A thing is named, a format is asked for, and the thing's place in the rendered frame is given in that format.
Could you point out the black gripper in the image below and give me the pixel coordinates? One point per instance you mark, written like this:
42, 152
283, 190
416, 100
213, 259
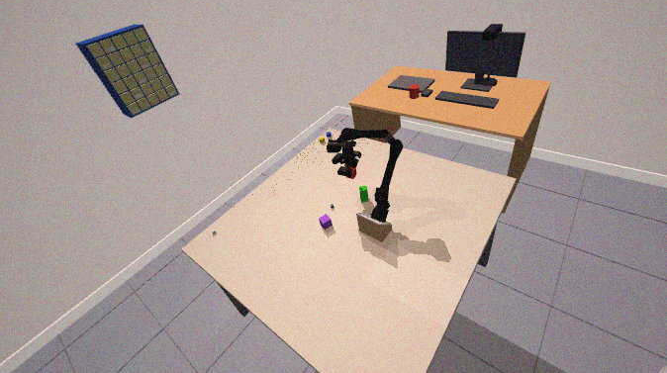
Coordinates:
350, 161

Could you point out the purple block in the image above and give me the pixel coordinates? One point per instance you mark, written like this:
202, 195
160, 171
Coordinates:
325, 221

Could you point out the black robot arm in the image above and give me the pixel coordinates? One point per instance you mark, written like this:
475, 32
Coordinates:
346, 142

